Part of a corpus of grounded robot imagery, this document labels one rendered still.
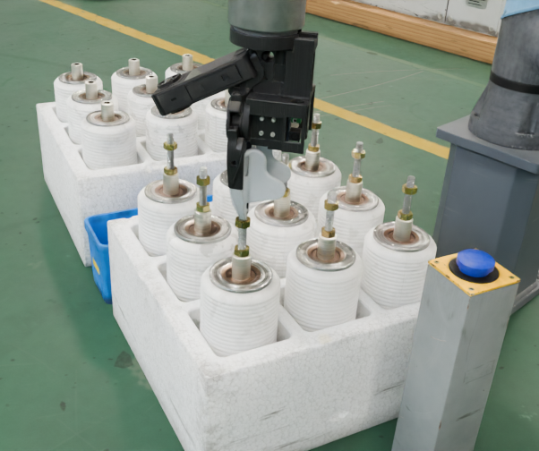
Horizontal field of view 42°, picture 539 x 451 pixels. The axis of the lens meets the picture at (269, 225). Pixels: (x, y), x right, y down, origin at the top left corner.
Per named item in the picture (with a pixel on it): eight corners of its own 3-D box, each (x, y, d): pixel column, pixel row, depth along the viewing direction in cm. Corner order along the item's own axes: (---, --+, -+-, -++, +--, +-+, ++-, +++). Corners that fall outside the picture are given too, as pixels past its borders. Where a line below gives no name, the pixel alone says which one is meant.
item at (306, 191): (277, 246, 125) (284, 152, 117) (331, 251, 125) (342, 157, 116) (272, 276, 117) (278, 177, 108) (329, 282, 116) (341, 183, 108)
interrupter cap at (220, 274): (250, 254, 89) (251, 250, 88) (285, 284, 83) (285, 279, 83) (197, 270, 85) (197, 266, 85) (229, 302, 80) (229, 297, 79)
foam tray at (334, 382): (315, 266, 134) (323, 180, 125) (449, 399, 104) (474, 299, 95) (112, 315, 117) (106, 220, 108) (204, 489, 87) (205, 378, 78)
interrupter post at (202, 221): (192, 226, 94) (193, 205, 92) (211, 226, 94) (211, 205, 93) (193, 236, 92) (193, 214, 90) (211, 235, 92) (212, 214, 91)
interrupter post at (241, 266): (243, 269, 86) (244, 246, 84) (254, 279, 84) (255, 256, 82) (226, 275, 84) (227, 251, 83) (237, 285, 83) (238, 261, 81)
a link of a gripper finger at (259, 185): (280, 235, 76) (286, 156, 72) (226, 228, 77) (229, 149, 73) (284, 223, 79) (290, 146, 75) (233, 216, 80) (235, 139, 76)
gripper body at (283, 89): (302, 161, 71) (312, 43, 66) (218, 151, 73) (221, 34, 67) (311, 134, 78) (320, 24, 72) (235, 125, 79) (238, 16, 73)
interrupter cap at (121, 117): (123, 110, 130) (123, 106, 130) (134, 125, 124) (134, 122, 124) (81, 114, 127) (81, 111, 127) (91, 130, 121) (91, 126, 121)
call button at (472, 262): (474, 260, 79) (477, 244, 78) (500, 278, 76) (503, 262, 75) (446, 268, 77) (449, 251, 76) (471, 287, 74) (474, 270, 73)
